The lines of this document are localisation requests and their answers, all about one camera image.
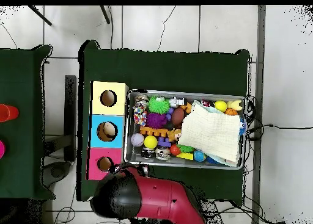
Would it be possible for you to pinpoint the cream yellow waffle cloth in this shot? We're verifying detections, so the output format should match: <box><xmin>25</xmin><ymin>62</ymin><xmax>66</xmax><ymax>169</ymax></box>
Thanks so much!
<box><xmin>177</xmin><ymin>100</ymin><xmax>241</xmax><ymax>164</ymax></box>

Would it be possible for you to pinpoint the wooden box with three holes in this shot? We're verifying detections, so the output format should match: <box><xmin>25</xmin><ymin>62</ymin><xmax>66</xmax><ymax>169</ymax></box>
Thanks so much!
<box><xmin>86</xmin><ymin>81</ymin><xmax>130</xmax><ymax>181</ymax></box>

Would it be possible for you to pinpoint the purple spiky ball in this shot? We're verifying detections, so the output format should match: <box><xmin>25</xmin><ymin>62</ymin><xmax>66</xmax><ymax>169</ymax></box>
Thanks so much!
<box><xmin>145</xmin><ymin>112</ymin><xmax>168</xmax><ymax>129</ymax></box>

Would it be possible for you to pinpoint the green spiky ball with eyes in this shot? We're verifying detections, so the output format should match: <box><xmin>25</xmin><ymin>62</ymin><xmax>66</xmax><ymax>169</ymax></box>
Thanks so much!
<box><xmin>148</xmin><ymin>96</ymin><xmax>171</xmax><ymax>115</ymax></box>

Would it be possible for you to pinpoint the brown toy football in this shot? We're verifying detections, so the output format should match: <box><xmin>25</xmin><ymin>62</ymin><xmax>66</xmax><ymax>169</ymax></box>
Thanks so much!
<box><xmin>171</xmin><ymin>107</ymin><xmax>185</xmax><ymax>127</ymax></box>

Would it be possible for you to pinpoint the yellow smooth ball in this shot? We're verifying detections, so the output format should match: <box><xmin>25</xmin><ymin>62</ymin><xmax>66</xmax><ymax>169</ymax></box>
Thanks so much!
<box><xmin>214</xmin><ymin>99</ymin><xmax>228</xmax><ymax>113</ymax></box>
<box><xmin>143</xmin><ymin>135</ymin><xmax>158</xmax><ymax>150</ymax></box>

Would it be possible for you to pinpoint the small brown teddy bear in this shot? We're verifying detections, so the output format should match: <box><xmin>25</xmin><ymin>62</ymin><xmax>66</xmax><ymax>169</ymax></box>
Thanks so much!
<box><xmin>167</xmin><ymin>128</ymin><xmax>182</xmax><ymax>142</ymax></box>

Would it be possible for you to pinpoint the pale lavender ball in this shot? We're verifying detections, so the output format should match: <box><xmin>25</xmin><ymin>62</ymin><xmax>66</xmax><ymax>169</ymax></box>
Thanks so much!
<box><xmin>130</xmin><ymin>132</ymin><xmax>145</xmax><ymax>147</ymax></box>

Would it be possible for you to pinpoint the orange red ball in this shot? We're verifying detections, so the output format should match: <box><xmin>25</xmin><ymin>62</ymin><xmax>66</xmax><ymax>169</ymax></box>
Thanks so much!
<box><xmin>169</xmin><ymin>143</ymin><xmax>182</xmax><ymax>156</ymax></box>

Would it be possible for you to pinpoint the dark green tablecloth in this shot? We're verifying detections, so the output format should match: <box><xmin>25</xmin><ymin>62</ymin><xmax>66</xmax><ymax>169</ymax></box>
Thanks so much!
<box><xmin>76</xmin><ymin>39</ymin><xmax>251</xmax><ymax>202</ymax></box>

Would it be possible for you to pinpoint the mint green waffle cloth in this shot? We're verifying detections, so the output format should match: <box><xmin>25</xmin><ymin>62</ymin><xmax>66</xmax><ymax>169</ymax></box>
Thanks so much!
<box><xmin>194</xmin><ymin>100</ymin><xmax>240</xmax><ymax>167</ymax></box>

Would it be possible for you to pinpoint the grey round stand base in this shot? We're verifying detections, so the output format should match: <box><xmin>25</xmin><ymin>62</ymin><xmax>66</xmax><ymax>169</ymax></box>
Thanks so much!
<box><xmin>42</xmin><ymin>161</ymin><xmax>72</xmax><ymax>189</ymax></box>

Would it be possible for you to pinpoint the black tripod leg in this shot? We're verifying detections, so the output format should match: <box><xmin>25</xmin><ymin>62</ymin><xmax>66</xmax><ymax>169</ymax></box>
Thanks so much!
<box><xmin>27</xmin><ymin>5</ymin><xmax>53</xmax><ymax>26</ymax></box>
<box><xmin>99</xmin><ymin>5</ymin><xmax>111</xmax><ymax>24</ymax></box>

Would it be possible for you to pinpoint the dark green side table cloth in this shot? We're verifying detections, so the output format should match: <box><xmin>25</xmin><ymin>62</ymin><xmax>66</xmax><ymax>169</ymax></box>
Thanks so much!
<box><xmin>0</xmin><ymin>44</ymin><xmax>56</xmax><ymax>201</ymax></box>

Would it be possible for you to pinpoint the orange plastic cup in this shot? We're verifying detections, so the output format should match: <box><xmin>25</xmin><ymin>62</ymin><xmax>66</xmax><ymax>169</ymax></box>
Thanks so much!
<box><xmin>0</xmin><ymin>103</ymin><xmax>20</xmax><ymax>123</ymax></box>

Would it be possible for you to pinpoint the shallow wire mesh bin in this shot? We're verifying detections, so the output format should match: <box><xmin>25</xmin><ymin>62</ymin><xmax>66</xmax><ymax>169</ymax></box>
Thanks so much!
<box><xmin>123</xmin><ymin>89</ymin><xmax>246</xmax><ymax>170</ymax></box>

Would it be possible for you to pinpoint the black power cable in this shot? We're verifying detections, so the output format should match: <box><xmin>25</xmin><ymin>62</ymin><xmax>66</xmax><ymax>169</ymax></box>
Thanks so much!
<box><xmin>246</xmin><ymin>123</ymin><xmax>313</xmax><ymax>137</ymax></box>

